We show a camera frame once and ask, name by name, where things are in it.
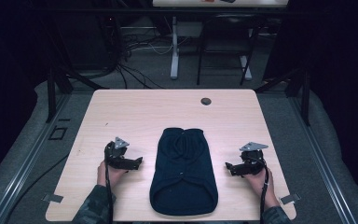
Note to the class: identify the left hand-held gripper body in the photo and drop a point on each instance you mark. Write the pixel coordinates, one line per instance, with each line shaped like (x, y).
(115, 153)

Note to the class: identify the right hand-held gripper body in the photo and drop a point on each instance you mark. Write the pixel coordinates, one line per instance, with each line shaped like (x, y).
(252, 158)

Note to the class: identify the dark blue knit garment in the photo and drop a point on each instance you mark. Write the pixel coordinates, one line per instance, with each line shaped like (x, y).
(183, 174)

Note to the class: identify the person's left hand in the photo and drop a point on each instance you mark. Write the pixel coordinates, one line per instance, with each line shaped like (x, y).
(113, 175)

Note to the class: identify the person's right hand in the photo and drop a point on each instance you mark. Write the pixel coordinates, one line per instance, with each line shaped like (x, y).
(259, 185)

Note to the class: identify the round grey table grommet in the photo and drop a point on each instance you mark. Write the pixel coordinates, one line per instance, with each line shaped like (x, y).
(205, 101)

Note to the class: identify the black metal stand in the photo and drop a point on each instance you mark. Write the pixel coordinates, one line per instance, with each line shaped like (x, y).
(52, 93)
(304, 93)

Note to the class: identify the white desk with white legs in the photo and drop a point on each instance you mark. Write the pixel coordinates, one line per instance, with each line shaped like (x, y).
(174, 46)

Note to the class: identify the dark curtain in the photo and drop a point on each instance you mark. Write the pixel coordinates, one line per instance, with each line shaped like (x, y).
(345, 77)
(9, 62)

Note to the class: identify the black chair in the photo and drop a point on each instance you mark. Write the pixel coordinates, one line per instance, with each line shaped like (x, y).
(227, 34)

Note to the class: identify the dark item on desk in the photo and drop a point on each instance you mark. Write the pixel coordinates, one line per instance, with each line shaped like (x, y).
(228, 1)

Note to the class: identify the grey metal table bracket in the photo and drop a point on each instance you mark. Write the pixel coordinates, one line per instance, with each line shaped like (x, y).
(52, 198)
(290, 198)

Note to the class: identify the aluminium floor rail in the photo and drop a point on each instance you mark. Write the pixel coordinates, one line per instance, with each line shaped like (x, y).
(28, 161)
(321, 161)

